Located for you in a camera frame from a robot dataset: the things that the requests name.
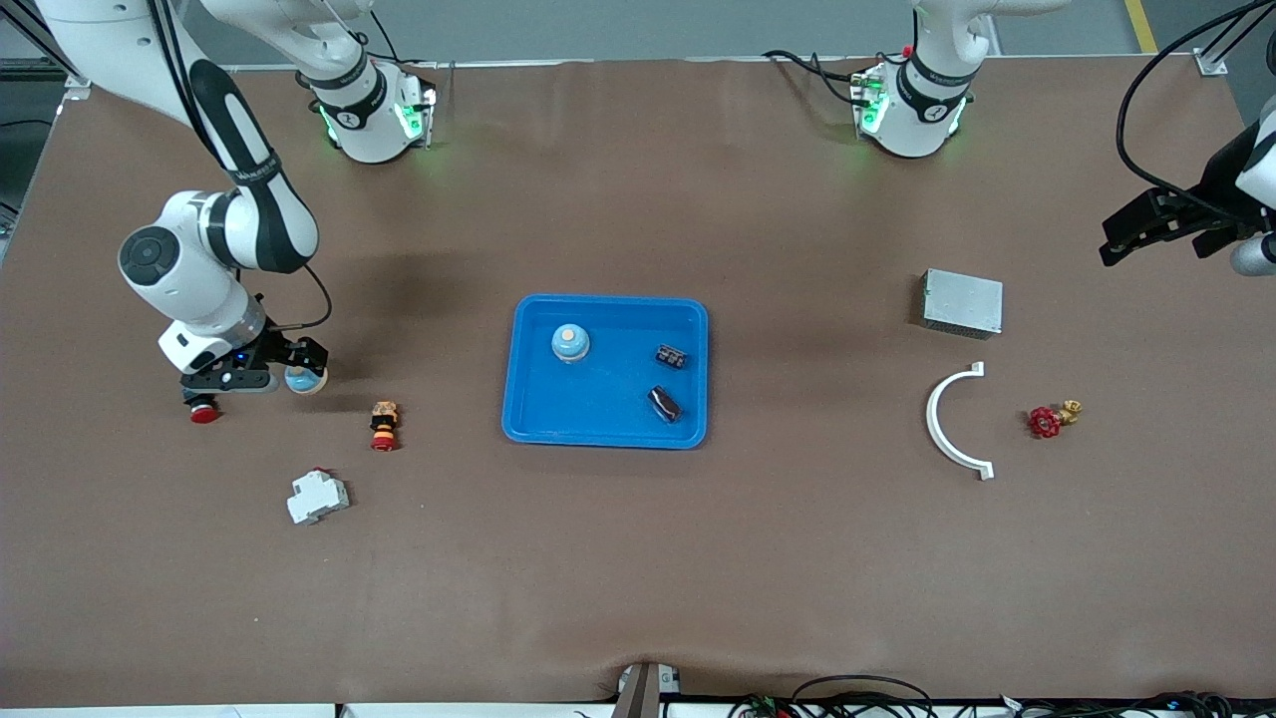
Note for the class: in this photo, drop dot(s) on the white circuit breaker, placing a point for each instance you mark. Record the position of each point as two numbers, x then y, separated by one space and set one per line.
317 496

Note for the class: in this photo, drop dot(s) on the blue plastic tray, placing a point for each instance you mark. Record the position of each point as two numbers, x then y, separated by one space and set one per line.
608 384

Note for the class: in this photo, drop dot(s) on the blue bell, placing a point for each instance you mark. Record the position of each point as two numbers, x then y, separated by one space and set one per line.
570 343
305 383

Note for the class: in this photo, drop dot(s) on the white curved plastic bracket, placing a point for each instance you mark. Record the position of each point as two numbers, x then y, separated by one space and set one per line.
934 419

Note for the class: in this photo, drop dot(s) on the grey metal box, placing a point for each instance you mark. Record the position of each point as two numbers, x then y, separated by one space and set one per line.
962 302

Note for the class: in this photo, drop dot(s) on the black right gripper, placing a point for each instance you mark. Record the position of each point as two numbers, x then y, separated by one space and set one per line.
276 349

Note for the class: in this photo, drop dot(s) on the small dark electrolytic capacitor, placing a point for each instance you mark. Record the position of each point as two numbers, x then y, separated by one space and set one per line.
670 355

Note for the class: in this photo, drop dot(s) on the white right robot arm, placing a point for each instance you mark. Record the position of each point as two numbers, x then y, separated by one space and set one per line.
179 269

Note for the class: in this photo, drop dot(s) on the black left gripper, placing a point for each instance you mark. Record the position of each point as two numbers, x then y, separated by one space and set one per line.
1213 182

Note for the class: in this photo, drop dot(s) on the red emergency stop button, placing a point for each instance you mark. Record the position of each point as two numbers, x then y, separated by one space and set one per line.
203 411

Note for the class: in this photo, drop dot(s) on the orange red push button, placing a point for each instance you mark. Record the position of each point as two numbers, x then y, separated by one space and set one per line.
384 427

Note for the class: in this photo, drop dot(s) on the aluminium frame rail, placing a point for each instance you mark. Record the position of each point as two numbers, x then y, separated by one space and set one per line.
78 88
1211 63

